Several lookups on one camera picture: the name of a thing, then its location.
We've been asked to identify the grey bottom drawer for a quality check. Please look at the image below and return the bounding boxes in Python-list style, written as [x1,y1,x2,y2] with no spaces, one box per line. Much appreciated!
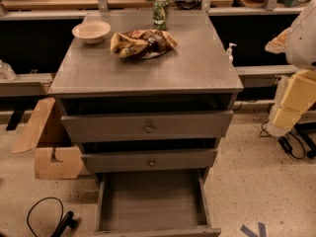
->
[95,170,221,237]

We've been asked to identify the grey drawer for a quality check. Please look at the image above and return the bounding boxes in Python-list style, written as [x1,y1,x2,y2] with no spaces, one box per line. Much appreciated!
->
[61,111,233,143]
[82,149,217,173]
[95,170,221,237]

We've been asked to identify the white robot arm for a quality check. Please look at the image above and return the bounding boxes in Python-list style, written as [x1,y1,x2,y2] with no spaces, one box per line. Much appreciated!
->
[266,0,316,136]

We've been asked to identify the grey drawer cabinet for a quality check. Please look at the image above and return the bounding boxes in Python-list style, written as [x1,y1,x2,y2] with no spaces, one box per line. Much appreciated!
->
[47,9,245,186]

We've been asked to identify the grey top drawer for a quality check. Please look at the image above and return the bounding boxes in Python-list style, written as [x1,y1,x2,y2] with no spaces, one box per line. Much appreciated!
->
[61,111,233,143]

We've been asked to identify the grey middle drawer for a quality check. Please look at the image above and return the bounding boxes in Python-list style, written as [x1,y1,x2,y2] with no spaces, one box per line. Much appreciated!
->
[82,149,217,173]

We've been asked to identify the crumpled chip bag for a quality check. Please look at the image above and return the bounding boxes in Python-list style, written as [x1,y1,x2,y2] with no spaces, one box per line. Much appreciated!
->
[110,30,178,59]

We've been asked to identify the white pump bottle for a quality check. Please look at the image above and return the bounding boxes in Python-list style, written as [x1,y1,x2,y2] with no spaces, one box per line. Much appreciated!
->
[226,42,237,64]

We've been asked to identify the white bowl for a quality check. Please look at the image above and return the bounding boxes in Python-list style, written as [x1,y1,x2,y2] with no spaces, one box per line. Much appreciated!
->
[72,21,111,44]

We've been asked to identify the green soda can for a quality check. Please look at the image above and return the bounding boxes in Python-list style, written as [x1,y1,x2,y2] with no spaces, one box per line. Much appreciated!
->
[153,0,169,30]

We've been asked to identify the cardboard box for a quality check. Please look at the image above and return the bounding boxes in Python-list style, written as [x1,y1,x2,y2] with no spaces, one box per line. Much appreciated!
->
[12,97,89,180]

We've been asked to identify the black stand foot left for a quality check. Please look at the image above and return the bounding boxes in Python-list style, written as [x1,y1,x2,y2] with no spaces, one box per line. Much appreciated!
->
[51,211,78,237]

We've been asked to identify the black stand leg right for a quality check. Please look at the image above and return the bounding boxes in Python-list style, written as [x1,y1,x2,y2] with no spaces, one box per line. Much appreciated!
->
[294,121,316,159]

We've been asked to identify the clear plastic container left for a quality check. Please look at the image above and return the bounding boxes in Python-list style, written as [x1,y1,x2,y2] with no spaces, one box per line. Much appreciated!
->
[0,60,17,81]

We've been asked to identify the black cable left floor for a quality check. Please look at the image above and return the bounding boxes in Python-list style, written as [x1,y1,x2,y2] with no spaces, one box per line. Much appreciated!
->
[26,197,65,237]

